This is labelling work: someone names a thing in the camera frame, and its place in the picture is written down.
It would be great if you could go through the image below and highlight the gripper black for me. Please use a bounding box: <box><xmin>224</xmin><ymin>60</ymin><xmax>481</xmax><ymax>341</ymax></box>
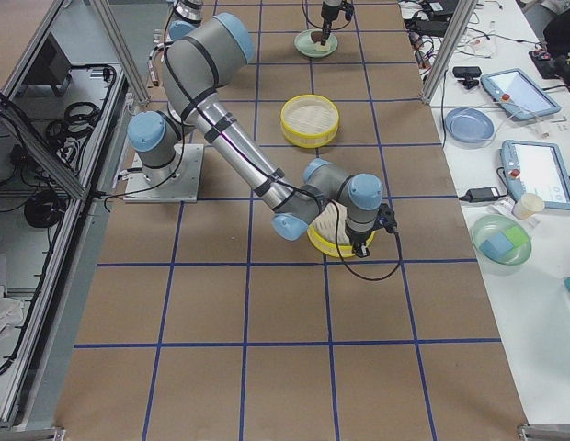
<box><xmin>348</xmin><ymin>229</ymin><xmax>373</xmax><ymax>257</ymax></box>
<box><xmin>321</xmin><ymin>13</ymin><xmax>336</xmax><ymax>41</ymax></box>

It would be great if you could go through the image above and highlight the white steamed bun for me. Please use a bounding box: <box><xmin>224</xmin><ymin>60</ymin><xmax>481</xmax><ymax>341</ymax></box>
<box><xmin>315</xmin><ymin>40</ymin><xmax>328</xmax><ymax>51</ymax></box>

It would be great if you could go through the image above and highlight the yellow bamboo steamer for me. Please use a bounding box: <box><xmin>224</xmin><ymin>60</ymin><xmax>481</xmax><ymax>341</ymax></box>
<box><xmin>307</xmin><ymin>202</ymin><xmax>355</xmax><ymax>258</ymax></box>
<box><xmin>279</xmin><ymin>94</ymin><xmax>340</xmax><ymax>149</ymax></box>

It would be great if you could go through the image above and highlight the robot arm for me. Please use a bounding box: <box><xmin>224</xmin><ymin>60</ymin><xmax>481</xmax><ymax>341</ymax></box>
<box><xmin>127</xmin><ymin>13</ymin><xmax>382</xmax><ymax>258</ymax></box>
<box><xmin>169</xmin><ymin>0</ymin><xmax>354</xmax><ymax>46</ymax></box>

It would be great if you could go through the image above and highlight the brown steamed bun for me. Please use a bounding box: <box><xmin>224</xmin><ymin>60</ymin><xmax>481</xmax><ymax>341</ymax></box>
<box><xmin>311</xmin><ymin>31</ymin><xmax>323</xmax><ymax>42</ymax></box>

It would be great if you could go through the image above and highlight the light green plate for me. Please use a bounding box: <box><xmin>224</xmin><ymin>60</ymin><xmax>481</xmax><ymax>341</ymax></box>
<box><xmin>294</xmin><ymin>29</ymin><xmax>338</xmax><ymax>58</ymax></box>

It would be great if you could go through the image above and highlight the black power adapter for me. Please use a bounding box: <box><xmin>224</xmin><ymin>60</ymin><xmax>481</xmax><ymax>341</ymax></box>
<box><xmin>459</xmin><ymin>187</ymin><xmax>507</xmax><ymax>203</ymax></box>

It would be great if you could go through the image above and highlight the green bowl with sponges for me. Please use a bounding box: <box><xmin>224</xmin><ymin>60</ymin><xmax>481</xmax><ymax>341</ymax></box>
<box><xmin>470</xmin><ymin>214</ymin><xmax>532</xmax><ymax>276</ymax></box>

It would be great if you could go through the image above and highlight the black webcam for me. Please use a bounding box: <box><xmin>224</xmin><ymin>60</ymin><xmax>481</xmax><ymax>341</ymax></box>
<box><xmin>452</xmin><ymin>66</ymin><xmax>482</xmax><ymax>90</ymax></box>

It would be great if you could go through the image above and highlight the blue plate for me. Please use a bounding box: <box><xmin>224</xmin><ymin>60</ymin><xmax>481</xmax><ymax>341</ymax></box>
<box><xmin>445</xmin><ymin>107</ymin><xmax>495</xmax><ymax>146</ymax></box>

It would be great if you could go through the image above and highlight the paper cup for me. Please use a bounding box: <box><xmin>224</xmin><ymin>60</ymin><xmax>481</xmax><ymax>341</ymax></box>
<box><xmin>512</xmin><ymin>193</ymin><xmax>545</xmax><ymax>221</ymax></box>

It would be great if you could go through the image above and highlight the near teach pendant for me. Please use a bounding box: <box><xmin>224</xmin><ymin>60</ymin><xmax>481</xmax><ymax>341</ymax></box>
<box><xmin>500</xmin><ymin>140</ymin><xmax>570</xmax><ymax>210</ymax></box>

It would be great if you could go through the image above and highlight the teach pendant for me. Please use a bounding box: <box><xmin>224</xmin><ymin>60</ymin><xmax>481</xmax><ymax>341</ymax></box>
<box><xmin>500</xmin><ymin>140</ymin><xmax>570</xmax><ymax>210</ymax></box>
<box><xmin>480</xmin><ymin>68</ymin><xmax>561</xmax><ymax>120</ymax></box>

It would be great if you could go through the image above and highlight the far teach pendant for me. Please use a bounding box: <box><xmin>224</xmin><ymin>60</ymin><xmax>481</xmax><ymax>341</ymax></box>
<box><xmin>480</xmin><ymin>68</ymin><xmax>561</xmax><ymax>120</ymax></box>

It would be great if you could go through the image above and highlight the white cloth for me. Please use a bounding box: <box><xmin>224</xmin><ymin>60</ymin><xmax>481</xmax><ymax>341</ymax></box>
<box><xmin>0</xmin><ymin>254</ymin><xmax>27</xmax><ymax>353</ymax></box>

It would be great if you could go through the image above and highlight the aluminium frame post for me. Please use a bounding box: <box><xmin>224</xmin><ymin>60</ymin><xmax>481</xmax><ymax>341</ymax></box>
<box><xmin>421</xmin><ymin>0</ymin><xmax>477</xmax><ymax>105</ymax></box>

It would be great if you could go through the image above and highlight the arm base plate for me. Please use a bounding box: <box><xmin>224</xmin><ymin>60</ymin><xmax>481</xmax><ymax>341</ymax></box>
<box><xmin>123</xmin><ymin>143</ymin><xmax>204</xmax><ymax>203</ymax></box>

